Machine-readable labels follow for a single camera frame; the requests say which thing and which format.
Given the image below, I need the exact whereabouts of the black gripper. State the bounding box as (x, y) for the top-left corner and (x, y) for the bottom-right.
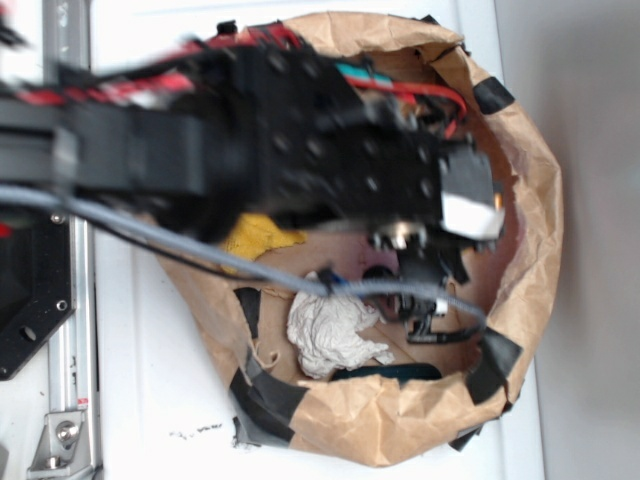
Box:
(234, 45), (506, 251)

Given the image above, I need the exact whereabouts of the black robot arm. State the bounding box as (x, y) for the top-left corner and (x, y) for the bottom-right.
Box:
(1, 38), (505, 249)

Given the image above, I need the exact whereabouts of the yellow microfiber cloth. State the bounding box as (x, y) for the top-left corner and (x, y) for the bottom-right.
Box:
(220, 213), (308, 261)

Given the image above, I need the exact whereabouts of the crumpled white paper towel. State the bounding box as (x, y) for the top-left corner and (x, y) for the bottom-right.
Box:
(286, 291), (395, 379)

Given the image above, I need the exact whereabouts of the dark teal object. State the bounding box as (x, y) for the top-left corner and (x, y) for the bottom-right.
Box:
(331, 363), (442, 384)

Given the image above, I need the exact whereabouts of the brown paper bag tray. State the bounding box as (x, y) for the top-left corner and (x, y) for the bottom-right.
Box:
(162, 12), (564, 467)

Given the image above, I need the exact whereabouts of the grey braided cable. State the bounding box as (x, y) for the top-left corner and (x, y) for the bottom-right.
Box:
(0, 183), (487, 331)

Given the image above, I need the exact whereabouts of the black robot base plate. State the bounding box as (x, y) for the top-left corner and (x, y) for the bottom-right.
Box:
(1, 214), (74, 381)

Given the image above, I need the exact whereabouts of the aluminium extrusion rail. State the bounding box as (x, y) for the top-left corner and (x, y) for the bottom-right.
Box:
(42, 1), (104, 479)

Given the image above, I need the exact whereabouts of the metal corner bracket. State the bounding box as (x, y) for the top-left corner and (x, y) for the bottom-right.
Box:
(26, 410), (96, 479)

